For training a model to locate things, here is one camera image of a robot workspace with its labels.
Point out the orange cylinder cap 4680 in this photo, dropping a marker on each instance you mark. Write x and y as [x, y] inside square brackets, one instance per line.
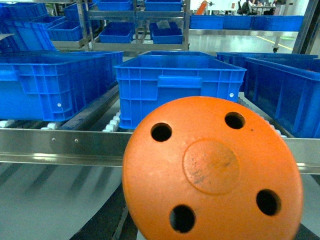
[245, 206]

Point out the stainless steel shelf rack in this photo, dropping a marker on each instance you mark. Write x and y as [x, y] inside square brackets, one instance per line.
[62, 150]

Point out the centre blue bin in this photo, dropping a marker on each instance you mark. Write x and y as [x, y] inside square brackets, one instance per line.
[149, 81]

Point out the blue bin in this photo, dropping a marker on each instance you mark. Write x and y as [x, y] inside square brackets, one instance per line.
[288, 90]
[149, 81]
[49, 87]

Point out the left blue bin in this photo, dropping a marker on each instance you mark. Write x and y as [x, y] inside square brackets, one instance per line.
[49, 87]

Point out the right blue bin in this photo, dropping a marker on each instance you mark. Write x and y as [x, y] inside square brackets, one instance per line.
[288, 90]

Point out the far steel cart rack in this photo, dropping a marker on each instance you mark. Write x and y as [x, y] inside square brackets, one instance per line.
[256, 41]

